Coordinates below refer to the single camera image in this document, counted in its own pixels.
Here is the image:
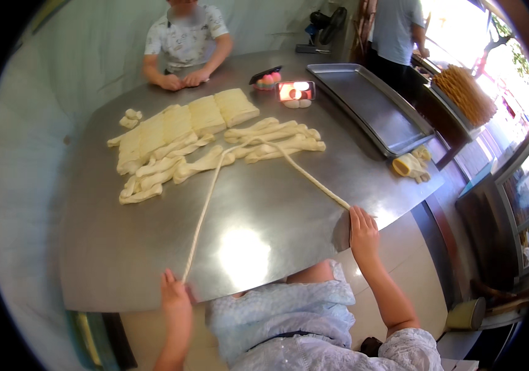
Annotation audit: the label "glass display cabinet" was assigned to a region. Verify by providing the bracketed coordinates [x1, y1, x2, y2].
[455, 130, 529, 290]

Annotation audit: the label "pile of folded dough strips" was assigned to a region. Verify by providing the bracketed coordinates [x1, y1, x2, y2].
[224, 117, 327, 164]
[118, 134, 236, 206]

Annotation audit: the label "long twisted dough rope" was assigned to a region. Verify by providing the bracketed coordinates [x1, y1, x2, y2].
[181, 136, 352, 284]

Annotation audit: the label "bundle of wooden poles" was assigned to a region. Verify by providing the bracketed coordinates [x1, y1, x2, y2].
[353, 0, 378, 63]

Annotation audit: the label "person's legs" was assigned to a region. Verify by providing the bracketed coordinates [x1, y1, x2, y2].
[285, 259, 337, 285]

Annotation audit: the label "person's right hand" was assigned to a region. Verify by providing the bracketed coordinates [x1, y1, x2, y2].
[349, 205, 380, 261]

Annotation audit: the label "colourful phone stand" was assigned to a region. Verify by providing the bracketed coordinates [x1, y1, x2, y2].
[255, 72, 282, 91]

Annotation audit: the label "cream bucket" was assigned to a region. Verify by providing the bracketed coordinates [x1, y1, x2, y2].
[444, 297, 487, 331]

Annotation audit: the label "heap of fried dough twists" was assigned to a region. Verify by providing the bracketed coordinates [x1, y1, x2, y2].
[432, 64, 498, 128]

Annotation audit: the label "green table leg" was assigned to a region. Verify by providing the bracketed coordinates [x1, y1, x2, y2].
[65, 310, 108, 371]

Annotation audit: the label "flat scored dough slab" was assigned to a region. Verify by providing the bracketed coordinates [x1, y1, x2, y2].
[138, 113, 167, 159]
[107, 126, 144, 176]
[163, 104, 197, 145]
[214, 88, 261, 129]
[188, 95, 227, 136]

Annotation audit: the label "person's body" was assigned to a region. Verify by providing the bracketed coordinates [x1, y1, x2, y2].
[205, 265, 446, 371]

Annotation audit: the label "black electric fan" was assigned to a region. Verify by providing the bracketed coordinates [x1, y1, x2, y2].
[295, 6, 348, 55]

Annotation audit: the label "black phone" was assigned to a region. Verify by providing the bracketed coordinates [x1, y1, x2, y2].
[249, 65, 283, 85]

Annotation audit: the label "yellow rubber gloves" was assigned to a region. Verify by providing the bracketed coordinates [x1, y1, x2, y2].
[391, 146, 432, 184]

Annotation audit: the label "person's left hand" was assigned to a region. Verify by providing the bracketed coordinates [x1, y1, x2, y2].
[160, 269, 196, 322]

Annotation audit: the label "large metal baking tray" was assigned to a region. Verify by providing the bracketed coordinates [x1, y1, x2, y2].
[306, 63, 436, 159]

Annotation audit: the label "phone with lit screen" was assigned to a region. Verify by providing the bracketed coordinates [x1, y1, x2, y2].
[276, 81, 316, 102]

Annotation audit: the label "dark wooden counter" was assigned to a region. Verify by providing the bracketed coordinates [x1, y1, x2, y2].
[408, 53, 484, 171]

